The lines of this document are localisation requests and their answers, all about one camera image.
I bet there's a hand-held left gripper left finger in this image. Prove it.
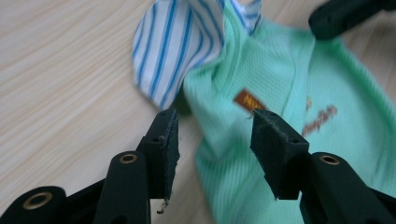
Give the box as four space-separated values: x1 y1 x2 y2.
135 107 181 202

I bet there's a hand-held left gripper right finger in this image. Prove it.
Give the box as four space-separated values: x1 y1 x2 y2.
249 107 311 201

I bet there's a mint green and striped garment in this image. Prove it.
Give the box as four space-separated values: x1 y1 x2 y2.
132 0 396 224

